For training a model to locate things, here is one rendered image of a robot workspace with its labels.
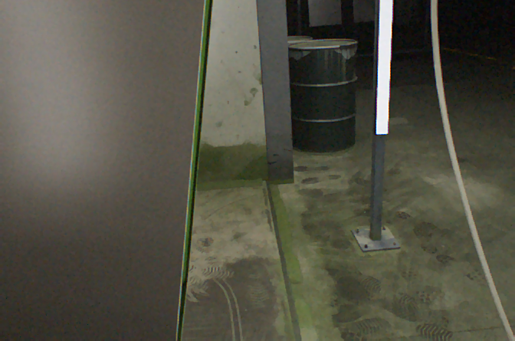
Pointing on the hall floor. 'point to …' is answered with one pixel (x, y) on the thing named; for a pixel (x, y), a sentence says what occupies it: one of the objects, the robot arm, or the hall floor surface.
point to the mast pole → (376, 159)
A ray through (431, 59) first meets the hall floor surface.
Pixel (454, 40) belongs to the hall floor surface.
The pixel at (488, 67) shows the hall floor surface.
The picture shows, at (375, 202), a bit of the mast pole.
